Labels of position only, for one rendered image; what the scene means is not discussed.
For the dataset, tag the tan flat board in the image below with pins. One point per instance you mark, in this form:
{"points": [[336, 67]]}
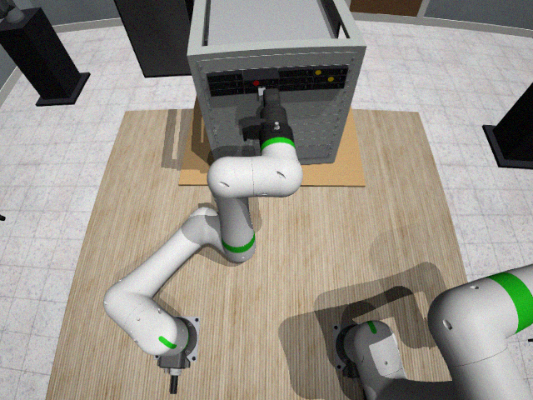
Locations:
{"points": [[346, 171]]}

